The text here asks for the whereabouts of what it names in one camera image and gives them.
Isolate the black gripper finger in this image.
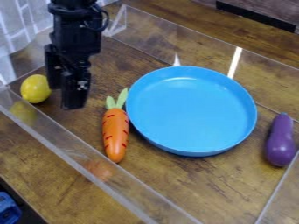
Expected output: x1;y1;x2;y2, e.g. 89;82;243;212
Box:
45;44;62;89
61;60;91;109

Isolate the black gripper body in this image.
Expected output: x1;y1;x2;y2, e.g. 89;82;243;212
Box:
49;0;109;63

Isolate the yellow toy lemon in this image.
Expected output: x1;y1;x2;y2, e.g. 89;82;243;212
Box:
21;74;53;103

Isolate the blue round plastic tray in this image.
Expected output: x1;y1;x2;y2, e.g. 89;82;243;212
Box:
126;66;258;157

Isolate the orange toy carrot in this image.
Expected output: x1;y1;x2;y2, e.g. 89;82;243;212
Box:
102;88;129;163

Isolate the blue object at corner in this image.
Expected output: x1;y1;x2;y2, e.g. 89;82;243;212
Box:
0;192;23;224

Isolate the purple toy eggplant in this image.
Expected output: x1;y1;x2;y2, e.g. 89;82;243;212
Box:
266;113;297;166

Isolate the clear acrylic barrier wall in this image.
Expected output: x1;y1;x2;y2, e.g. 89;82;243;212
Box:
0;0;299;224

